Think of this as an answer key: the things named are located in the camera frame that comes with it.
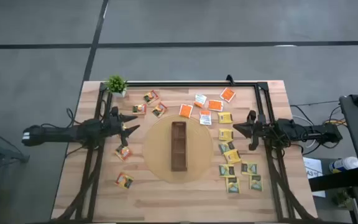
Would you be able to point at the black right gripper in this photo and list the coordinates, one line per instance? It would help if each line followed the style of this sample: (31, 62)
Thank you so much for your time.
(263, 130)

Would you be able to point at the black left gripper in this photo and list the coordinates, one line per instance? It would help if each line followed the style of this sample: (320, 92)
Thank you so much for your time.
(113, 128)

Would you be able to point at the green yellow tea bag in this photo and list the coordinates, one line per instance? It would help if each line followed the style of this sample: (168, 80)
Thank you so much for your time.
(249, 168)
(225, 146)
(227, 170)
(232, 184)
(256, 182)

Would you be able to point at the orange white tea bag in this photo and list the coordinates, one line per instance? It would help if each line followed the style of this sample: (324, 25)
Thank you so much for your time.
(200, 100)
(186, 110)
(215, 105)
(227, 94)
(205, 117)

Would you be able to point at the brown wooden tea box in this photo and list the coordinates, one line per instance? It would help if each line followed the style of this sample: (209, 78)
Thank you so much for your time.
(179, 146)

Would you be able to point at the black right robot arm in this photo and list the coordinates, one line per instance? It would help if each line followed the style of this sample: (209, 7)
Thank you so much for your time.
(315, 132)

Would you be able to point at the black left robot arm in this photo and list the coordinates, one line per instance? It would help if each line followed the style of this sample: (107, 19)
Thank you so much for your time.
(57, 134)

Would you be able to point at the round woven straw placemat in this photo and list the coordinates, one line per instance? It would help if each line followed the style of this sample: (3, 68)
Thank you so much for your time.
(157, 149)

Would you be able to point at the green plant in white pot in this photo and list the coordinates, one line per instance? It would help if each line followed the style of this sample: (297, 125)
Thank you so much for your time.
(116, 84)

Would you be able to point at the black table clamp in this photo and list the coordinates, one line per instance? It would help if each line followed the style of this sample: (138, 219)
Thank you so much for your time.
(229, 79)

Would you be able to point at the white paper sheet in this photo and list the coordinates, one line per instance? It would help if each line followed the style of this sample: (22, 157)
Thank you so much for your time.
(314, 174)

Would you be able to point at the white plastic bottle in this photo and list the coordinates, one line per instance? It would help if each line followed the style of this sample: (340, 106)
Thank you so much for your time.
(343, 164)

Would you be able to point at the black metal table frame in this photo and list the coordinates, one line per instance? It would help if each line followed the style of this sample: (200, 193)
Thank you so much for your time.
(182, 84)

